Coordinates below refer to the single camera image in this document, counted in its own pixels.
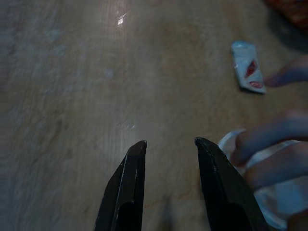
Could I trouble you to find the white red sauce packet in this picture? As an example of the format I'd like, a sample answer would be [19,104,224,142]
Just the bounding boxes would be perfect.
[231,40,267,94]

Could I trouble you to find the white round plastic lid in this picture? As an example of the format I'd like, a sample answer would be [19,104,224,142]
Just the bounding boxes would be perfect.
[218,128,308,230]

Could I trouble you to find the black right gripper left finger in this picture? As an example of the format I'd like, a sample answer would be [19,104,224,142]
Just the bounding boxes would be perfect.
[93,140,148,231]

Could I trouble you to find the person bare hand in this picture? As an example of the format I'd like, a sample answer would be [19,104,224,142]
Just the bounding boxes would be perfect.
[234,54,308,192]

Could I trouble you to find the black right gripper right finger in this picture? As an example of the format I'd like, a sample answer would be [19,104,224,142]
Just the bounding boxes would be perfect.
[194,137,270,231]

